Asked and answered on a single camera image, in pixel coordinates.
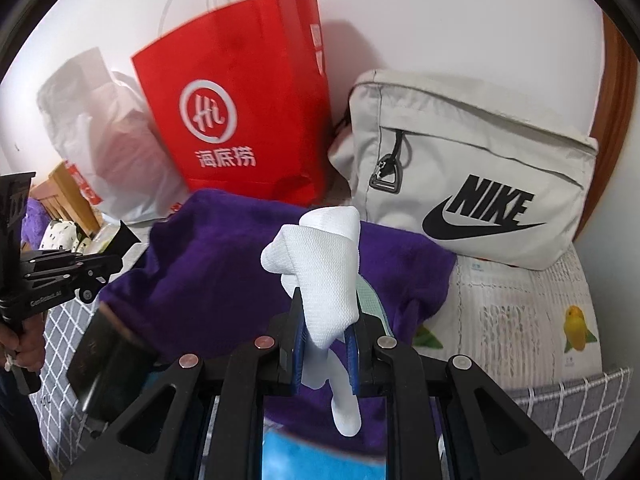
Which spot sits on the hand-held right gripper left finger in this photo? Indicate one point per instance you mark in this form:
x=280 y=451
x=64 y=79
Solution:
x=297 y=345

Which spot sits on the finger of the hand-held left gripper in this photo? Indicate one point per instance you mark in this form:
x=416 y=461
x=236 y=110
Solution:
x=75 y=260
x=95 y=280

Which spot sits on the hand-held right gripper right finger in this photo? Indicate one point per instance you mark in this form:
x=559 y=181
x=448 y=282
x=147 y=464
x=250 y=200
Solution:
x=352 y=357

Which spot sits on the white sock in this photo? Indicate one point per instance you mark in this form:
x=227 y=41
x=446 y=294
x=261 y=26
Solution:
x=325 y=270

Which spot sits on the purple fleece basket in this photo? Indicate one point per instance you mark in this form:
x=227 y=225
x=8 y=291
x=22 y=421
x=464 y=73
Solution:
x=210 y=270

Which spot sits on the person's left hand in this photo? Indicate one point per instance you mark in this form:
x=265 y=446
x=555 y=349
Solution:
x=25 y=345

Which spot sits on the purple fuzzy cloth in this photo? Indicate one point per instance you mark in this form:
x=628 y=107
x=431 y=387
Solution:
x=36 y=220

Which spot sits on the white cloth with black spots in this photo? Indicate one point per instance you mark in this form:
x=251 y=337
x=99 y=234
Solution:
x=62 y=235

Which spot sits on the pale green packet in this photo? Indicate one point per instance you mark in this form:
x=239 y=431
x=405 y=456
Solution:
x=372 y=302

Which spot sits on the brown cardboard box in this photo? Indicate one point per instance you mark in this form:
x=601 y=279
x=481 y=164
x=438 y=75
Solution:
x=70 y=200

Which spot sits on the dark green book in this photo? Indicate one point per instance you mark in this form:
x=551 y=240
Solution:
x=110 y=355

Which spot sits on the blue cardboard box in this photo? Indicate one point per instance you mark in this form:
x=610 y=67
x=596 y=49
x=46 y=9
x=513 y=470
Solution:
x=310 y=460

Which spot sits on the white plastic shopping bag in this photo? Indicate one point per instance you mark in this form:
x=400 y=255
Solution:
x=100 y=110

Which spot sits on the person's dark trousers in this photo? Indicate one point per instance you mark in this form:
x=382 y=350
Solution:
x=20 y=420

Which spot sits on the fruit print bedsheet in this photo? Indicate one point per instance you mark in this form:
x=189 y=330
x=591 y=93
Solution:
x=525 y=300

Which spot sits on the grey checked blanket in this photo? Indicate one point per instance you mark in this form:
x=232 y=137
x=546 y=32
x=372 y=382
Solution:
x=575 y=410

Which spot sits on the beige crossbody bag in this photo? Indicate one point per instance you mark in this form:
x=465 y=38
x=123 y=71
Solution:
x=450 y=150

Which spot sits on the red paper bag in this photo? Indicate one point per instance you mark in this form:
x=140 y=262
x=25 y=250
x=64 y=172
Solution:
x=225 y=85

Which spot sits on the brown wooden headboard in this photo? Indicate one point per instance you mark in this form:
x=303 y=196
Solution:
x=617 y=110

